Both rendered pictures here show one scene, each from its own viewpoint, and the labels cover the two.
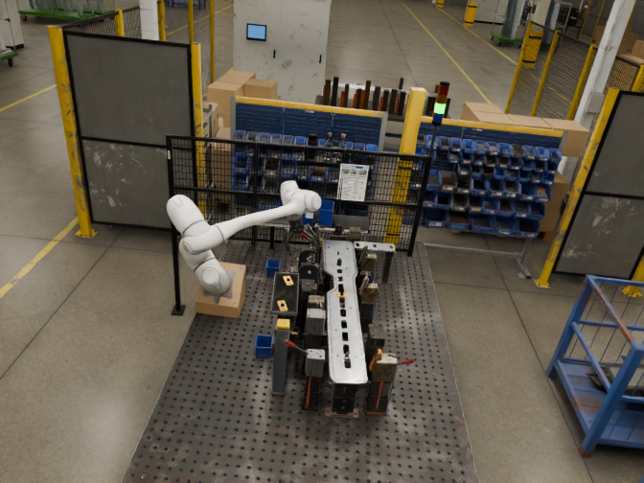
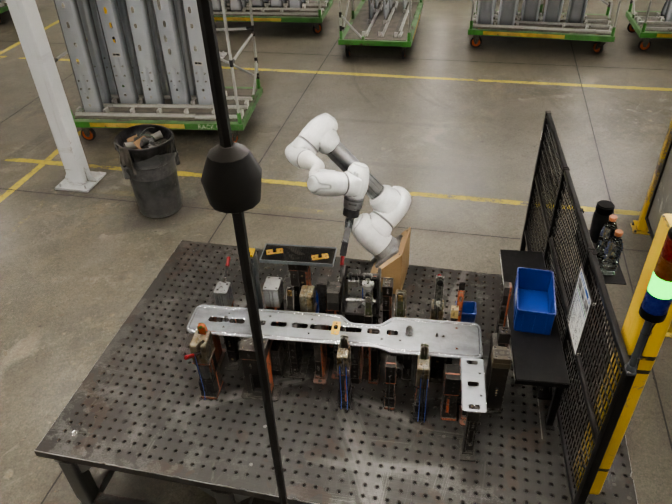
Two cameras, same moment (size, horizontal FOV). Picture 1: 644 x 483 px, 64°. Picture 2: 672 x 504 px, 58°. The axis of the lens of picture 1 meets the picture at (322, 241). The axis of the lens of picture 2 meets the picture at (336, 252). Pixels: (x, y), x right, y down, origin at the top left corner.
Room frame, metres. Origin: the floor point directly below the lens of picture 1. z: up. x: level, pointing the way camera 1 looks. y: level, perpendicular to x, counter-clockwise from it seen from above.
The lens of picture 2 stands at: (3.02, -2.13, 3.01)
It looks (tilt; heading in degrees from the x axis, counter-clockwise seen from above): 37 degrees down; 104
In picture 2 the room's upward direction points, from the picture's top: 2 degrees counter-clockwise
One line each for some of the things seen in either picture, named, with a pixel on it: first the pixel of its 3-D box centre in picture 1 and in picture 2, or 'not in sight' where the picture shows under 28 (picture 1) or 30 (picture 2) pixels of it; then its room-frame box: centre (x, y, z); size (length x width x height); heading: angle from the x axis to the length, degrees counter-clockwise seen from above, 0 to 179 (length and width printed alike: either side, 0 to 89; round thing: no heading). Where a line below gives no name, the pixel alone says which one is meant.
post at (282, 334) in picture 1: (280, 358); (253, 287); (2.02, 0.15, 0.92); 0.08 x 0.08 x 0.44; 4
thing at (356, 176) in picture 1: (352, 182); (580, 311); (3.55, -0.18, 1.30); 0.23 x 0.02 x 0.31; 94
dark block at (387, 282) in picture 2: not in sight; (387, 314); (2.74, 0.08, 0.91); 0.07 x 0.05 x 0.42; 94
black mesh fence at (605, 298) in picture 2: (293, 239); (546, 333); (3.53, 0.22, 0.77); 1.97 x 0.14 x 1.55; 94
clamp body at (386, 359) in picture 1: (380, 383); (207, 365); (1.96, -0.38, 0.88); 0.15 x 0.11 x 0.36; 94
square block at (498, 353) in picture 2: (352, 250); (496, 380); (3.28, -0.23, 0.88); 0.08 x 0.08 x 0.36; 4
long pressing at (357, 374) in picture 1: (342, 297); (331, 329); (2.51, -0.16, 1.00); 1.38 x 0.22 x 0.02; 4
